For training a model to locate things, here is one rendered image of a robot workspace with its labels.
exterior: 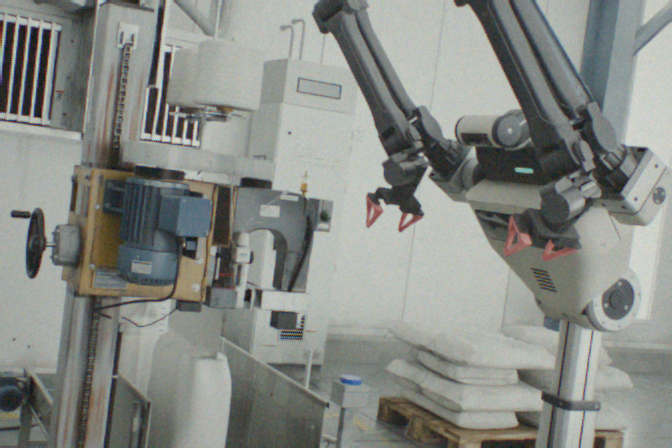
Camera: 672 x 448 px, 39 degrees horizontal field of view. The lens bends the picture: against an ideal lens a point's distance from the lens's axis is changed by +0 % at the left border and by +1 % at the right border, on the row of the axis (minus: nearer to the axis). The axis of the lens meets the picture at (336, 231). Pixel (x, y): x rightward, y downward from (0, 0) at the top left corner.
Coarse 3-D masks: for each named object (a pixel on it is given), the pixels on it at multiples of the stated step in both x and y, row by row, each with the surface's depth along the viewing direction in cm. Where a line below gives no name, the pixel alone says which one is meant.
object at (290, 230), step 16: (240, 192) 247; (256, 192) 249; (272, 192) 251; (288, 192) 254; (240, 208) 248; (256, 208) 250; (288, 208) 254; (304, 208) 256; (240, 224) 248; (256, 224) 250; (272, 224) 252; (288, 224) 254; (304, 224) 257; (288, 240) 255; (304, 240) 257; (224, 256) 250; (288, 256) 256; (224, 272) 249; (288, 272) 256; (304, 272) 258; (304, 288) 259
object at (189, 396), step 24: (192, 312) 291; (216, 312) 272; (168, 336) 301; (192, 336) 288; (216, 336) 270; (168, 360) 286; (192, 360) 276; (216, 360) 277; (168, 384) 283; (192, 384) 273; (216, 384) 276; (168, 408) 281; (192, 408) 273; (216, 408) 276; (168, 432) 279; (192, 432) 274; (216, 432) 277
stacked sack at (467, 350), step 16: (448, 336) 516; (464, 336) 518; (480, 336) 532; (448, 352) 507; (464, 352) 496; (480, 352) 494; (496, 352) 500; (512, 352) 505; (528, 352) 510; (544, 352) 519; (496, 368) 506; (512, 368) 508; (528, 368) 514; (544, 368) 516
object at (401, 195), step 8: (408, 184) 221; (416, 184) 222; (376, 192) 226; (384, 192) 224; (392, 192) 224; (400, 192) 223; (408, 192) 223; (384, 200) 223; (392, 200) 222; (400, 200) 224; (408, 200) 224; (416, 200) 228
